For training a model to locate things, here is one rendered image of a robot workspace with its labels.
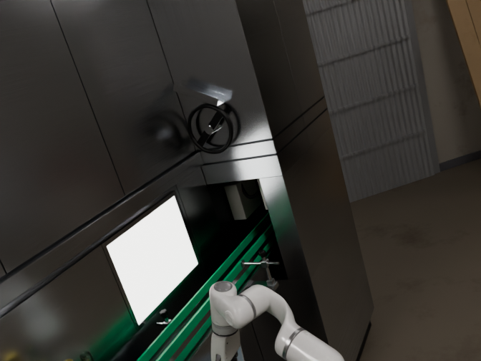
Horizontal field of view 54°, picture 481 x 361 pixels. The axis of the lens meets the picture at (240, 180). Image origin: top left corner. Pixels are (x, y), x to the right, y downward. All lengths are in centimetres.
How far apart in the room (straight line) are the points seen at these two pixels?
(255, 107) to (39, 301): 103
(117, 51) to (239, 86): 47
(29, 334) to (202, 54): 116
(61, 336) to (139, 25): 115
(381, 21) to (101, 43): 323
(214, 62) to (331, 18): 263
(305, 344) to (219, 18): 122
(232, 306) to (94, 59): 96
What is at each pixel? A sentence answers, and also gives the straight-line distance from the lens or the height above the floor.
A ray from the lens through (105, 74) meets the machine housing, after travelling 175.
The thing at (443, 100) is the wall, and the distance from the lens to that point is 499.
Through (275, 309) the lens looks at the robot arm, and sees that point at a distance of 129.
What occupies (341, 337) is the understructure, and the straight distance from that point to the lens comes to 248.
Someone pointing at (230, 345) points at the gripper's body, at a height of 103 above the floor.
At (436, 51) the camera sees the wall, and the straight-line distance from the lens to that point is 491.
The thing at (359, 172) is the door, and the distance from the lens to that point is 469.
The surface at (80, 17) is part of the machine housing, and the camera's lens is 175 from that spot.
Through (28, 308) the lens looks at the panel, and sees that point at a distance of 144.
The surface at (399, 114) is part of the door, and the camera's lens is 474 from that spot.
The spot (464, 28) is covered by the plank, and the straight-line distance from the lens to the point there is 458.
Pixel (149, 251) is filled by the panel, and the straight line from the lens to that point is 176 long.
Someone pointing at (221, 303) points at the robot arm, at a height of 119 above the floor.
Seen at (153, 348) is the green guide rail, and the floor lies 95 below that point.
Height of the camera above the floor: 182
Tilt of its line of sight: 17 degrees down
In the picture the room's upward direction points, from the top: 17 degrees counter-clockwise
